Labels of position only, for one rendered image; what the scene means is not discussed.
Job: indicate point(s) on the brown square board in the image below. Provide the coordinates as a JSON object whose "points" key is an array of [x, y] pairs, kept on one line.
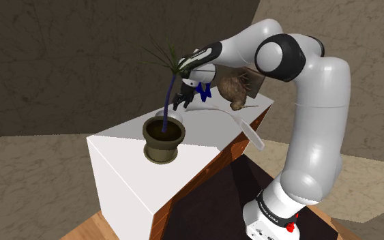
{"points": [[255, 81]]}

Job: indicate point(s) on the olive potted plant, blue stem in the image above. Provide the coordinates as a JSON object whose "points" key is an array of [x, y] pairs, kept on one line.
{"points": [[163, 141]]}

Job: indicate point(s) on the long white spoon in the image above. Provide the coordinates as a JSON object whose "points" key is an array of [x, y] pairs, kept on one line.
{"points": [[244, 128]]}

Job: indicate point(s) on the small white bowl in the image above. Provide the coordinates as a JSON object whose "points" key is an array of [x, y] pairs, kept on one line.
{"points": [[175, 117]]}

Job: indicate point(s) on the blue figure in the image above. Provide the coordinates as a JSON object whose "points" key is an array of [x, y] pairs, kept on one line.
{"points": [[205, 93]]}

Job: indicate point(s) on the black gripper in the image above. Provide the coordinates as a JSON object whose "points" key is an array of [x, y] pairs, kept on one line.
{"points": [[187, 90]]}

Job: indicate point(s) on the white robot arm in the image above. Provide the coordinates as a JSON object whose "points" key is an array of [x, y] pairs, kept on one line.
{"points": [[314, 109]]}

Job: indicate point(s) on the brown kiwi bird figure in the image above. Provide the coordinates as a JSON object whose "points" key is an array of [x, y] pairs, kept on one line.
{"points": [[232, 90]]}

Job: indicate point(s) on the white cabinet with wooden side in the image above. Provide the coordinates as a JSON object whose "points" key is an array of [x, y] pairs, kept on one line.
{"points": [[128, 179]]}

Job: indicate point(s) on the dark robot stand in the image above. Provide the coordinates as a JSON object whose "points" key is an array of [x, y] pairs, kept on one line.
{"points": [[211, 202]]}

